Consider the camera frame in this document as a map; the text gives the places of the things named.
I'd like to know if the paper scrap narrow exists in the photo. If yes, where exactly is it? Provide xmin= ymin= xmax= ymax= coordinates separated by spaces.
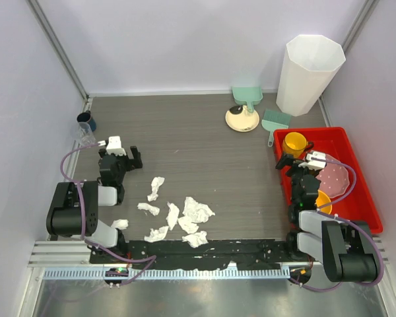
xmin=166 ymin=202 xmax=180 ymax=230

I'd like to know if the dark blue mug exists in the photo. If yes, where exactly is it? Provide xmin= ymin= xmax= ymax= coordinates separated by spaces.
xmin=77 ymin=110 xmax=96 ymax=132

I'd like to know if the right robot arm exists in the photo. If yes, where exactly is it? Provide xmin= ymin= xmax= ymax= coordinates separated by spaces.
xmin=276 ymin=151 xmax=385 ymax=287

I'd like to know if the yellow mug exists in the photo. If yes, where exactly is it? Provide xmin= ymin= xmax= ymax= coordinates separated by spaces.
xmin=282 ymin=132 xmax=308 ymax=159

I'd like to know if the green hand brush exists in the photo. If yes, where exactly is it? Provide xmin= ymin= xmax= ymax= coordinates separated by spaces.
xmin=261 ymin=109 xmax=291 ymax=147

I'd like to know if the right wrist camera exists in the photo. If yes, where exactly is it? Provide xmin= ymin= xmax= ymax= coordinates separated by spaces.
xmin=298 ymin=151 xmax=327 ymax=171

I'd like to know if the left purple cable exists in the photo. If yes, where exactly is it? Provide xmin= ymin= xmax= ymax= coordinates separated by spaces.
xmin=59 ymin=141 xmax=158 ymax=288

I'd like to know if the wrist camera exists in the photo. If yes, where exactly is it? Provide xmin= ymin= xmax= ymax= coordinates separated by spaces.
xmin=298 ymin=151 xmax=327 ymax=171
xmin=98 ymin=136 xmax=127 ymax=157

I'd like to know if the red plastic bin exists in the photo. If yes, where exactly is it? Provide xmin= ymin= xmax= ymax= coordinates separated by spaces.
xmin=273 ymin=127 xmax=383 ymax=234

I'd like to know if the paper scrap small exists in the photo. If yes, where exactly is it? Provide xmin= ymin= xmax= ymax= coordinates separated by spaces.
xmin=178 ymin=216 xmax=199 ymax=234

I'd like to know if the green plastic dustpan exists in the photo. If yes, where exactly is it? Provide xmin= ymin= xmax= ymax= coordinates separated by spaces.
xmin=232 ymin=87 xmax=263 ymax=113

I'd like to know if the clear glass cup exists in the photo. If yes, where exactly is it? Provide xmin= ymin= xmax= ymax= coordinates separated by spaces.
xmin=72 ymin=122 xmax=96 ymax=146

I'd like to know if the white slotted cable duct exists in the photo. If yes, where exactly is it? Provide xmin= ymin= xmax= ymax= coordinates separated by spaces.
xmin=43 ymin=265 xmax=290 ymax=281

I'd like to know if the white plastic trash bin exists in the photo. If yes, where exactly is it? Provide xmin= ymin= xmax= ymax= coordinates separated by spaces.
xmin=277 ymin=34 xmax=346 ymax=117

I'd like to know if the paper scrap top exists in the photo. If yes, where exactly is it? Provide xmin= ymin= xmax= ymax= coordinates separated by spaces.
xmin=147 ymin=176 xmax=165 ymax=202

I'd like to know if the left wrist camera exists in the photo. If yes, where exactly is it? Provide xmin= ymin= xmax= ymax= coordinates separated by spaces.
xmin=98 ymin=136 xmax=127 ymax=157

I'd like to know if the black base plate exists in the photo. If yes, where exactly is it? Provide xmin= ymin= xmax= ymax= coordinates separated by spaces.
xmin=89 ymin=238 xmax=321 ymax=272

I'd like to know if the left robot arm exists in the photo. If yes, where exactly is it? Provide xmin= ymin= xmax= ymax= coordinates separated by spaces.
xmin=46 ymin=146 xmax=143 ymax=264

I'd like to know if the yellow bowl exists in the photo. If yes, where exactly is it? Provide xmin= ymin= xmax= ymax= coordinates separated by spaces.
xmin=315 ymin=190 xmax=332 ymax=215

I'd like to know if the paper scrap large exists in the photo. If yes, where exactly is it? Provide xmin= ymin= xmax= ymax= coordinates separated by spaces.
xmin=182 ymin=197 xmax=215 ymax=223

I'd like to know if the cream round plate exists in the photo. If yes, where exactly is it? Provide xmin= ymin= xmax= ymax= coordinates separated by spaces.
xmin=225 ymin=105 xmax=259 ymax=132

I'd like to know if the pink dotted plate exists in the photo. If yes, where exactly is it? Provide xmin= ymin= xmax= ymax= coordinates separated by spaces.
xmin=316 ymin=163 xmax=350 ymax=199

